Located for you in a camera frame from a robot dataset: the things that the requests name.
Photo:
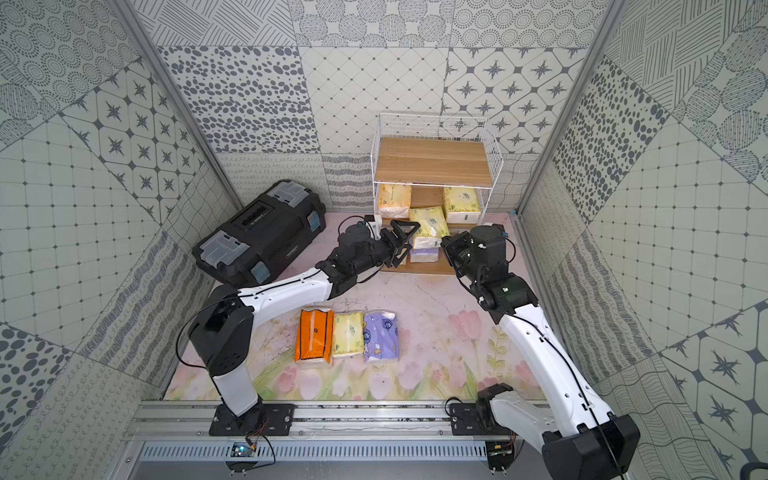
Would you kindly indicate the yellow tissue pack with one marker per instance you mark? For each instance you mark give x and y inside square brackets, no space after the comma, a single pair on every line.
[394,201]

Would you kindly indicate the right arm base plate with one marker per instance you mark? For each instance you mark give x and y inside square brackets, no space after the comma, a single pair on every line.
[465,420]

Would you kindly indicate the purple dog tissue pack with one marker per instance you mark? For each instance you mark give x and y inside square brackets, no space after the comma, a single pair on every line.
[381,336]

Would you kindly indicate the pink floral table mat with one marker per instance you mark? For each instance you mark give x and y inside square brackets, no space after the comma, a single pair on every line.
[449,347]

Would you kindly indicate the purple tissue pack bottom shelf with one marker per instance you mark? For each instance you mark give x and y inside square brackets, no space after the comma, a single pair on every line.
[424,255]

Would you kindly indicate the green tissue pack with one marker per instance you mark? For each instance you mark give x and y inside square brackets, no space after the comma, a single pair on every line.
[461,205]
[433,227]

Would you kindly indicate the black plastic toolbox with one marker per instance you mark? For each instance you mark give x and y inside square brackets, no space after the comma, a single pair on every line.
[257,244]

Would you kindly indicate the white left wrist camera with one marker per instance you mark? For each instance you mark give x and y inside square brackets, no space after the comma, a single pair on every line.
[374,229]

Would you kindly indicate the small green circuit board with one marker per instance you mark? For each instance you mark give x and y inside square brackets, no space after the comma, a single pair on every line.
[241,450]

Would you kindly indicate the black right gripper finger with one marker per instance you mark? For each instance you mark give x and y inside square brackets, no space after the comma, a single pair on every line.
[457,239]
[451,252]

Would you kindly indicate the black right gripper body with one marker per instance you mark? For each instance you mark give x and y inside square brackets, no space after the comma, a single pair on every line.
[465,264]

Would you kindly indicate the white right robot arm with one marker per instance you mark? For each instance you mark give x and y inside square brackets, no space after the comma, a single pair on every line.
[578,435]

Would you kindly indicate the aluminium mounting rail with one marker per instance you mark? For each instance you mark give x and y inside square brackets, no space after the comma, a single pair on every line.
[320,431]

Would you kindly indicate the orange tissue pack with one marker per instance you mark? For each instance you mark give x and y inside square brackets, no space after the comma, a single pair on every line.
[314,341]

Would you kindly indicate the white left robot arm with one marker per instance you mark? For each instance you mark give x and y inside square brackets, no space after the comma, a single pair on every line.
[221,331]

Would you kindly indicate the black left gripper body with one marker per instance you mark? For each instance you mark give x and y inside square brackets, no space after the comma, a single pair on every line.
[387,245]

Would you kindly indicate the yellow-green tissue pack top shelf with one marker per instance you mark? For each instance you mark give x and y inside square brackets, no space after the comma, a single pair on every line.
[348,338]

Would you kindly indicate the white wire wooden shelf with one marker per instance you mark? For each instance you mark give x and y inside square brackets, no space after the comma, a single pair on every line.
[431,153]

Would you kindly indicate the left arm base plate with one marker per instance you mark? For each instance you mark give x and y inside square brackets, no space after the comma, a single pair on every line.
[271,419]

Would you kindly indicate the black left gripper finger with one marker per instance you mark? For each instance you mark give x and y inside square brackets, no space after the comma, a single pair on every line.
[404,230]
[399,256]

